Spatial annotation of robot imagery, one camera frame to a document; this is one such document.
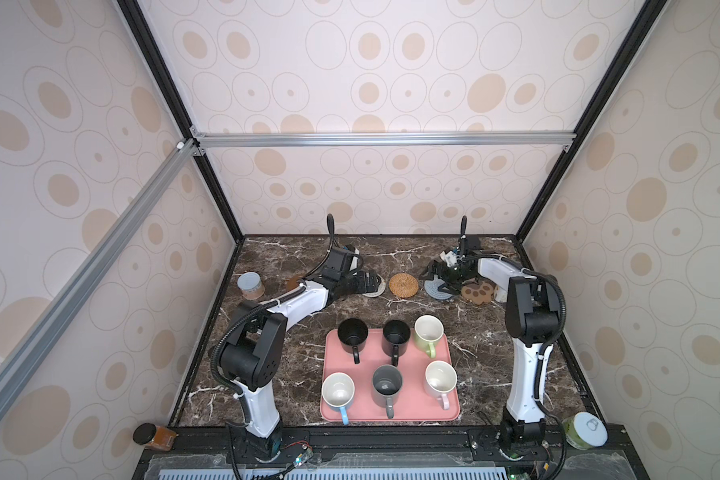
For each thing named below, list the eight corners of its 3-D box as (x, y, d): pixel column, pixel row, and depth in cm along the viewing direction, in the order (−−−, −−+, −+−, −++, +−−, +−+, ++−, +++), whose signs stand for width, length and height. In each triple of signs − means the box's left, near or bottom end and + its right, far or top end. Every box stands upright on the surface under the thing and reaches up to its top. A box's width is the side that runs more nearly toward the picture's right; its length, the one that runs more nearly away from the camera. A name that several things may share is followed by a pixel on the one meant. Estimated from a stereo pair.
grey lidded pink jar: (240, 299, 104) (234, 289, 99) (245, 282, 108) (240, 272, 103) (262, 299, 104) (257, 289, 99) (266, 282, 108) (262, 272, 103)
